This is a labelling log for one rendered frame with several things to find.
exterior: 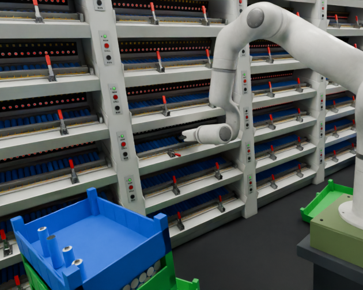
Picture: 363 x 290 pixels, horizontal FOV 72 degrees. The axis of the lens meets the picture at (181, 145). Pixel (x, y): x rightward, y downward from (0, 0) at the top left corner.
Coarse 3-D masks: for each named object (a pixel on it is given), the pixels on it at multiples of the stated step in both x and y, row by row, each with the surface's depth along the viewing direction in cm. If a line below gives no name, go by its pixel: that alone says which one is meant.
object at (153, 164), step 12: (216, 120) 148; (156, 132) 129; (240, 132) 137; (204, 144) 130; (228, 144) 134; (168, 156) 118; (192, 156) 124; (204, 156) 128; (144, 168) 111; (156, 168) 115
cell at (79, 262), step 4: (76, 260) 41; (80, 260) 41; (72, 264) 40; (76, 264) 40; (80, 264) 40; (80, 268) 40; (84, 268) 41; (84, 272) 41; (84, 276) 41; (84, 280) 41
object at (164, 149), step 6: (174, 144) 123; (180, 144) 123; (186, 144) 125; (192, 144) 128; (150, 150) 117; (156, 150) 117; (162, 150) 119; (138, 156) 113; (144, 156) 115; (156, 156) 116
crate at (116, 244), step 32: (96, 192) 69; (32, 224) 59; (64, 224) 64; (96, 224) 64; (128, 224) 60; (160, 224) 49; (32, 256) 49; (96, 256) 52; (128, 256) 43; (160, 256) 49; (64, 288) 38; (96, 288) 39
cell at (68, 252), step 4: (64, 248) 45; (68, 248) 44; (72, 248) 45; (64, 252) 44; (68, 252) 44; (72, 252) 44; (64, 256) 44; (68, 256) 44; (72, 256) 44; (64, 260) 44; (68, 260) 44; (72, 260) 44; (68, 264) 44
